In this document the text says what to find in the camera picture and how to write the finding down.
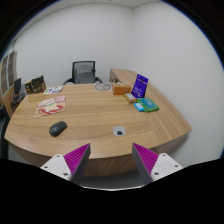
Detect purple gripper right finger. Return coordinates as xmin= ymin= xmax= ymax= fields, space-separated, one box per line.
xmin=132 ymin=143 xmax=158 ymax=185

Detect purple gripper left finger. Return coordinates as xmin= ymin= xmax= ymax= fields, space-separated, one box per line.
xmin=64 ymin=144 xmax=91 ymax=184

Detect black computer mouse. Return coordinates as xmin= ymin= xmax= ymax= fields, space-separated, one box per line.
xmin=49 ymin=121 xmax=67 ymax=137

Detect pink cartoon mouse pad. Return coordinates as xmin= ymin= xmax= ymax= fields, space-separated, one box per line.
xmin=34 ymin=96 xmax=66 ymax=118

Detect light blue small box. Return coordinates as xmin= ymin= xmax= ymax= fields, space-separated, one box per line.
xmin=134 ymin=103 xmax=144 ymax=112

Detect green flat box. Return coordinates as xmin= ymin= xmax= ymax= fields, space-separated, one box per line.
xmin=137 ymin=98 xmax=159 ymax=112

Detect tan small box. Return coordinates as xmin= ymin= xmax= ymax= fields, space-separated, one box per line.
xmin=124 ymin=93 xmax=137 ymax=103

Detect purple standing card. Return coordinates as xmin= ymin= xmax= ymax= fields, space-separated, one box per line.
xmin=131 ymin=74 xmax=148 ymax=98

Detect white sticker sheet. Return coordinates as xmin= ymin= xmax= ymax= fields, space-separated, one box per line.
xmin=44 ymin=86 xmax=63 ymax=94

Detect orange small box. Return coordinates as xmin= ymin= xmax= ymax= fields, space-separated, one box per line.
xmin=113 ymin=86 xmax=131 ymax=95

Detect dark brown cardboard boxes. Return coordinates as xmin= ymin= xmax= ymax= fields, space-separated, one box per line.
xmin=25 ymin=75 xmax=46 ymax=95

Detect wooden side desk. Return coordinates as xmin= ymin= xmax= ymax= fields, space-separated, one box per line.
xmin=109 ymin=69 xmax=137 ymax=85

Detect black side chair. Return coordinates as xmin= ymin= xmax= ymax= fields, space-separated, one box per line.
xmin=10 ymin=79 xmax=25 ymax=107

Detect black mesh office chair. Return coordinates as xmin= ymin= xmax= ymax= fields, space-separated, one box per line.
xmin=64 ymin=61 xmax=102 ymax=84

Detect wooden shelf cabinet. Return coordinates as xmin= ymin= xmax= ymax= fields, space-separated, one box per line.
xmin=0 ymin=51 xmax=17 ymax=95

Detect grey desk cable grommet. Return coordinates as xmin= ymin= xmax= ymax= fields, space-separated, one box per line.
xmin=113 ymin=126 xmax=126 ymax=136

